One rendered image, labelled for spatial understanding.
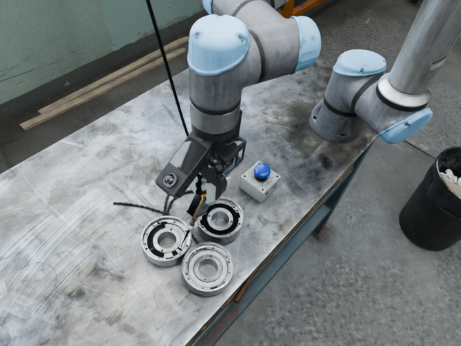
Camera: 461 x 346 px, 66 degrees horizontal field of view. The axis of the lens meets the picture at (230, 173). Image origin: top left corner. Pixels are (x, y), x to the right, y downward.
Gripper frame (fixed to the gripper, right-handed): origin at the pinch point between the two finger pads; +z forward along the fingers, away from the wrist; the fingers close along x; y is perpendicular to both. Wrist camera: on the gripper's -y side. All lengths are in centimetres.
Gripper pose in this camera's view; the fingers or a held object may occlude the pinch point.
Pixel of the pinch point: (202, 198)
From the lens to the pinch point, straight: 70.4
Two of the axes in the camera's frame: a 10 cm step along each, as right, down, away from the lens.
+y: 6.3, -5.8, 5.1
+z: -0.8, 6.1, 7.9
